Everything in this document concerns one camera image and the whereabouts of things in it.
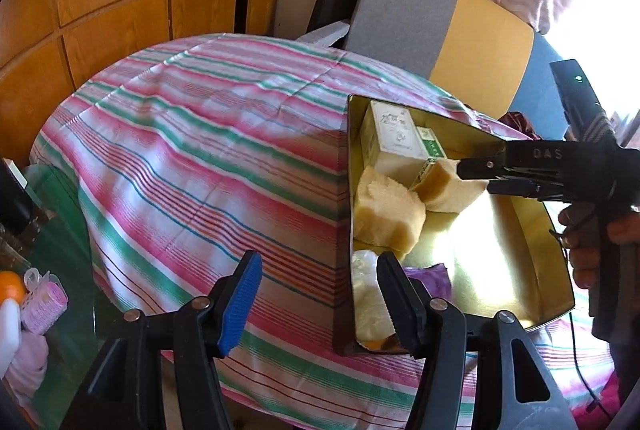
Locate white snack packet green label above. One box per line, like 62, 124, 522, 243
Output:
352, 250, 397, 341

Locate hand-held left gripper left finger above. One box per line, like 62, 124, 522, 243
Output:
60, 250, 263, 430

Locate pink hair roller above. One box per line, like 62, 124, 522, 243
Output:
22, 267, 69, 334

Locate dark red cloth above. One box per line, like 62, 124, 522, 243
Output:
500, 111, 538, 141

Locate person's right hand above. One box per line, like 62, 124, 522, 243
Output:
557, 202, 640, 291

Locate yellow packet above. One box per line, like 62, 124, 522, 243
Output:
362, 334, 408, 354

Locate gold box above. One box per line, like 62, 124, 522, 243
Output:
332, 94, 576, 357

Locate person's right forearm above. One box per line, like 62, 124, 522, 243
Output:
590, 242, 640, 346

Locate large cream carton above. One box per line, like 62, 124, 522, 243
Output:
360, 100, 433, 183

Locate black device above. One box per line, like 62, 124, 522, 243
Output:
0, 157, 37, 237

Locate black cable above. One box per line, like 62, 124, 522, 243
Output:
569, 310, 608, 413

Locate glass side table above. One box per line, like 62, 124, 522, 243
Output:
0, 160, 131, 430

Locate striped tablecloth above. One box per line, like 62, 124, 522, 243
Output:
30, 34, 616, 416

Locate pink cloth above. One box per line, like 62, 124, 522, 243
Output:
5, 334, 51, 403

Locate small green carton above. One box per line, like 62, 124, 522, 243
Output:
410, 127, 448, 191

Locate purple packet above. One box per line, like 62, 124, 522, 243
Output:
405, 264, 453, 307

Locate white plastic bottle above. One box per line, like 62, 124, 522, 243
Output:
0, 300, 24, 377

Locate grey yellow blue chair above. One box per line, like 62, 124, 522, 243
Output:
302, 0, 571, 143

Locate window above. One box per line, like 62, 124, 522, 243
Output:
545, 0, 640, 121

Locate wooden wardrobe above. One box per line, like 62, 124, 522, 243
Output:
0, 0, 293, 165

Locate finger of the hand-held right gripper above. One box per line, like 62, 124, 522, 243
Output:
456, 155, 508, 181
486, 179, 547, 203

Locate orange fruit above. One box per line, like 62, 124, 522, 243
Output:
0, 270, 27, 307

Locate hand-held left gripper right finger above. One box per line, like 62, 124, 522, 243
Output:
376, 252, 571, 430

